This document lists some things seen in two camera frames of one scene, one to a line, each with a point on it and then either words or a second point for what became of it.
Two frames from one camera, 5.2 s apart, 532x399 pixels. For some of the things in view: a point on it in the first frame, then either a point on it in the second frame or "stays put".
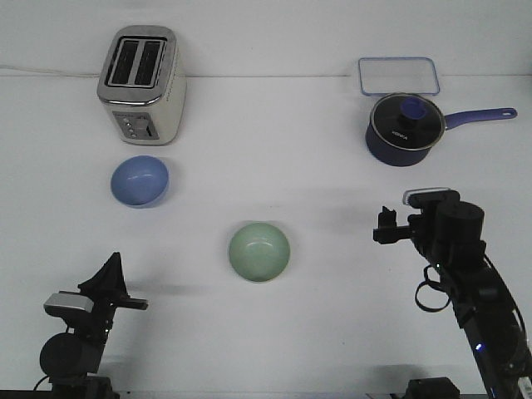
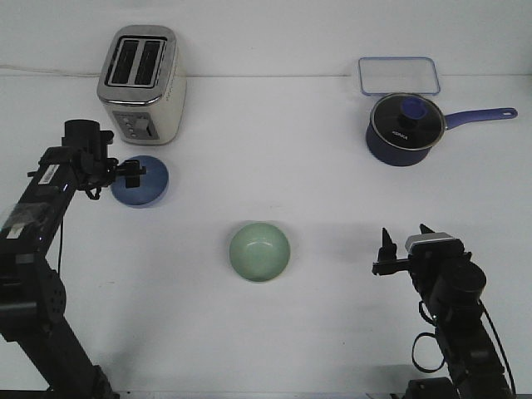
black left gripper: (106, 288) -> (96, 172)
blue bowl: (139, 180) stays put
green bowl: (258, 251) stays put
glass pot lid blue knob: (408, 121) stays put
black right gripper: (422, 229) -> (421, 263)
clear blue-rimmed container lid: (397, 75) stays put
